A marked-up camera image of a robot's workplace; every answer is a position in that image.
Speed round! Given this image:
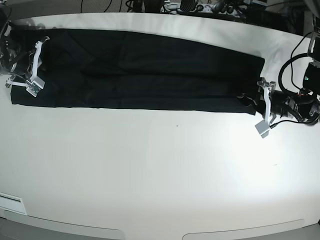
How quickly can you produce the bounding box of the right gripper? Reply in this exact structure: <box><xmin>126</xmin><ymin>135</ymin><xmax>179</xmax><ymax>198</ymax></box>
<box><xmin>0</xmin><ymin>36</ymin><xmax>50</xmax><ymax>88</ymax></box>

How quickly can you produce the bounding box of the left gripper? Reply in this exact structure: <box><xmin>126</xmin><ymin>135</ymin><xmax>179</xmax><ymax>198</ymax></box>
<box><xmin>236</xmin><ymin>78</ymin><xmax>298</xmax><ymax>124</ymax></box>

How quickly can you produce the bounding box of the black T-shirt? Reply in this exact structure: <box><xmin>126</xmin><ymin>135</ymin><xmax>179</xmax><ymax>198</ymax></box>
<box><xmin>10</xmin><ymin>29</ymin><xmax>265</xmax><ymax>115</ymax></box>

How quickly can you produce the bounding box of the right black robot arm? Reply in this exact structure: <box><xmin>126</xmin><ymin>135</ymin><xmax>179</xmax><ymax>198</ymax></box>
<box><xmin>0</xmin><ymin>0</ymin><xmax>50</xmax><ymax>97</ymax></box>

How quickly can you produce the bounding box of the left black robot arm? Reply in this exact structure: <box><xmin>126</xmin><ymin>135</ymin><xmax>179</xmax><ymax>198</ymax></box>
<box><xmin>237</xmin><ymin>0</ymin><xmax>320</xmax><ymax>130</ymax></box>

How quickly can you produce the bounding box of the black equipment clutter behind table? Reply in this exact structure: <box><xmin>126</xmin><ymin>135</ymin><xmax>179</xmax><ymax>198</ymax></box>
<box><xmin>79</xmin><ymin>0</ymin><xmax>305</xmax><ymax>33</ymax></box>

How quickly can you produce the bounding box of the white label plate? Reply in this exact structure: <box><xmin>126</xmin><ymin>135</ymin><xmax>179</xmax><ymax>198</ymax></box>
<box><xmin>0</xmin><ymin>192</ymin><xmax>27</xmax><ymax>215</ymax></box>

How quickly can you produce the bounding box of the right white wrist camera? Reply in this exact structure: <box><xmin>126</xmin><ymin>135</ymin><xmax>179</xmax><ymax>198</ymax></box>
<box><xmin>26</xmin><ymin>76</ymin><xmax>45</xmax><ymax>97</ymax></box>

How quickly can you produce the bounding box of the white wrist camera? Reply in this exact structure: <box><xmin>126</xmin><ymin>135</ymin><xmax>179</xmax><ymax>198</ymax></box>
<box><xmin>26</xmin><ymin>76</ymin><xmax>45</xmax><ymax>97</ymax></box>
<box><xmin>255</xmin><ymin>120</ymin><xmax>271</xmax><ymax>138</ymax></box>

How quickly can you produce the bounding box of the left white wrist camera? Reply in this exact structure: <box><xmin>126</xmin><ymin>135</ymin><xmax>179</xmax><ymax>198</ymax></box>
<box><xmin>255</xmin><ymin>120</ymin><xmax>271</xmax><ymax>138</ymax></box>

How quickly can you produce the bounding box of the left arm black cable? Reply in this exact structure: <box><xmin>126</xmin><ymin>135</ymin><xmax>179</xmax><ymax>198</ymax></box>
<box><xmin>278</xmin><ymin>32</ymin><xmax>313</xmax><ymax>93</ymax></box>

